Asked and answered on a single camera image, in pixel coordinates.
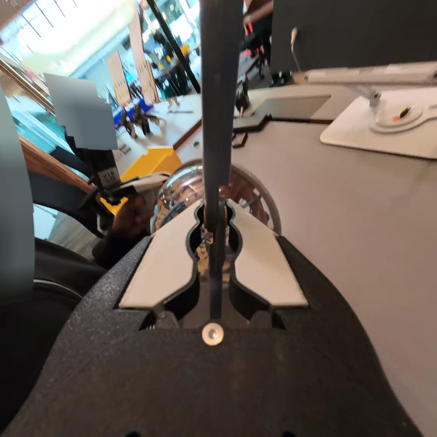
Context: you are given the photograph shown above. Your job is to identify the clear plastic maze ball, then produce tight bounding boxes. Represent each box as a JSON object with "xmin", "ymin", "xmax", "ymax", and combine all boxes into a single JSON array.
[{"xmin": 150, "ymin": 158, "xmax": 283, "ymax": 285}]

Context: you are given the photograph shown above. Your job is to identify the white folding stand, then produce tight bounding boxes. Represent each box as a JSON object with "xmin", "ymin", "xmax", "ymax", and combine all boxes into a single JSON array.
[{"xmin": 290, "ymin": 27, "xmax": 437, "ymax": 160}]

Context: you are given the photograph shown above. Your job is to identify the person's left forearm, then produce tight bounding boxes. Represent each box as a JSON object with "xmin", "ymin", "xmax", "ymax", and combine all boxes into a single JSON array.
[{"xmin": 91, "ymin": 232, "xmax": 151, "ymax": 271}]

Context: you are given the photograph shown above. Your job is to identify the black diagonal pole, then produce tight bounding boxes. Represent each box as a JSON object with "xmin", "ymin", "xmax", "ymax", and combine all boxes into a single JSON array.
[{"xmin": 146, "ymin": 0, "xmax": 202, "ymax": 93}]

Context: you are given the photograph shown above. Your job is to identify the person's left hand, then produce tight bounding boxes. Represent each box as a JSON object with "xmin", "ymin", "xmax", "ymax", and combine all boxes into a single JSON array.
[{"xmin": 114, "ymin": 196, "xmax": 153, "ymax": 240}]

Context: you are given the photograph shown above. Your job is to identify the black partition panel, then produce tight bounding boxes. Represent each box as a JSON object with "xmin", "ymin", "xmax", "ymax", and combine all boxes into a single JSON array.
[{"xmin": 270, "ymin": 0, "xmax": 437, "ymax": 74}]

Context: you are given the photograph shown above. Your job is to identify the cardboard sign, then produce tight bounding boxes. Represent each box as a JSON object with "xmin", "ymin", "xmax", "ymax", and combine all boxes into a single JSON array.
[
  {"xmin": 129, "ymin": 0, "xmax": 160, "ymax": 104},
  {"xmin": 107, "ymin": 49, "xmax": 132, "ymax": 107}
]

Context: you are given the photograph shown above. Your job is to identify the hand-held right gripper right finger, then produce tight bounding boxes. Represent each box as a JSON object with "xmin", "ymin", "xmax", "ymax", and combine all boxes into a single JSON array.
[{"xmin": 225, "ymin": 200, "xmax": 309, "ymax": 320}]

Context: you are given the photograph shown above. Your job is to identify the grey desk cable hatch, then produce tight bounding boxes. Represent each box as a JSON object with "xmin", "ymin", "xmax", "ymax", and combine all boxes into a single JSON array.
[{"xmin": 252, "ymin": 93, "xmax": 332, "ymax": 121}]

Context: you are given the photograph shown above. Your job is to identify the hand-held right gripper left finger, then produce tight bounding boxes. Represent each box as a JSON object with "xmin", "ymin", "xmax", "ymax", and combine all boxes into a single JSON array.
[{"xmin": 118, "ymin": 200, "xmax": 205, "ymax": 320}]

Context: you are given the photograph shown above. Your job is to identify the person's black jacket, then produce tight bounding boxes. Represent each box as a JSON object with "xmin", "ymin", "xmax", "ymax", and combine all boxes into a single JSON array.
[{"xmin": 0, "ymin": 238, "xmax": 110, "ymax": 437}]

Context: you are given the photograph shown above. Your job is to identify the yellow storage bin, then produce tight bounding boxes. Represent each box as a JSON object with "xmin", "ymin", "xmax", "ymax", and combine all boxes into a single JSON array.
[{"xmin": 120, "ymin": 144, "xmax": 184, "ymax": 184}]

